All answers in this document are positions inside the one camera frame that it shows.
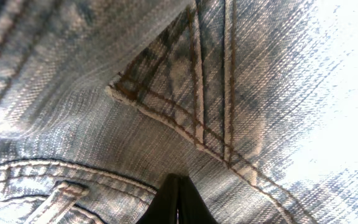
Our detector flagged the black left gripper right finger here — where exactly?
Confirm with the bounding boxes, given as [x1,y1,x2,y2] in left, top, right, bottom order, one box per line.
[177,176,217,224]

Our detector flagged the light blue denim shorts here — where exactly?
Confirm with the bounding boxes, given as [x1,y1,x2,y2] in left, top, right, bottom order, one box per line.
[0,0,358,223]

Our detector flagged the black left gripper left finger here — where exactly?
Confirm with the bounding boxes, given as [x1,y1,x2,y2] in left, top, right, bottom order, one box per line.
[137,174,178,224]

